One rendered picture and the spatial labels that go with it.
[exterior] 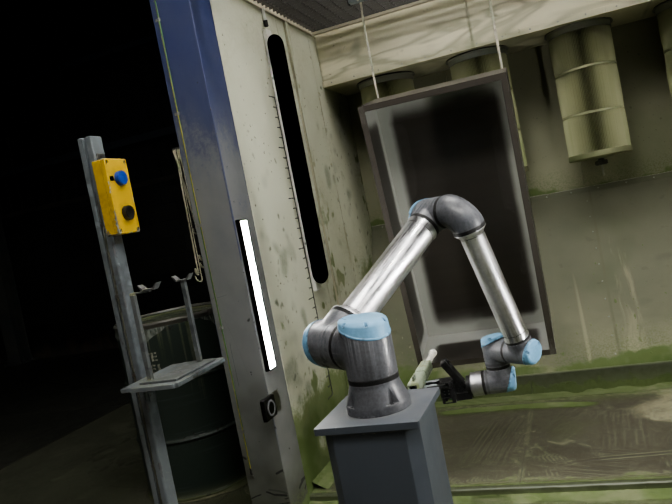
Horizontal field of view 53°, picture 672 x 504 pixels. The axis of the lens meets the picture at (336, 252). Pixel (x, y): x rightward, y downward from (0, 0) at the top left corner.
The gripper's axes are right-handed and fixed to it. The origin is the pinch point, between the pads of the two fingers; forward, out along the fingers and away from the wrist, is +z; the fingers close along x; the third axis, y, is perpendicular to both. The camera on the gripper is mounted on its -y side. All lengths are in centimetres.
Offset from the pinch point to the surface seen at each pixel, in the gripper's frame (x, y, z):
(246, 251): -1, -65, 57
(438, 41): 141, -150, -23
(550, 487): 6, 49, -41
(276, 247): 32, -62, 57
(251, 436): -5, 10, 73
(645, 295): 136, 10, -102
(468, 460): 37, 48, -6
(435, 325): 77, -5, 2
